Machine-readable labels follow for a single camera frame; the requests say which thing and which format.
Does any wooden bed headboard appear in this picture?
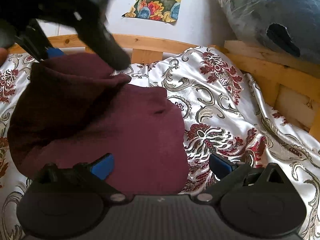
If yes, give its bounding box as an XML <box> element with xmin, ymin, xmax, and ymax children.
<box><xmin>7</xmin><ymin>33</ymin><xmax>320</xmax><ymax>136</ymax></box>

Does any maroon cloth garment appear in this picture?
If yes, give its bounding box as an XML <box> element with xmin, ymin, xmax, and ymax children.
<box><xmin>7</xmin><ymin>53</ymin><xmax>189</xmax><ymax>195</ymax></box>

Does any plastic wrapped blue blanket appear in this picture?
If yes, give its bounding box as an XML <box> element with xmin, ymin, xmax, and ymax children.
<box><xmin>217</xmin><ymin>0</ymin><xmax>319</xmax><ymax>63</ymax></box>

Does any white floral satin bedspread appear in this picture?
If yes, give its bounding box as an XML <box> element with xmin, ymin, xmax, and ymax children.
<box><xmin>0</xmin><ymin>45</ymin><xmax>320</xmax><ymax>240</ymax></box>

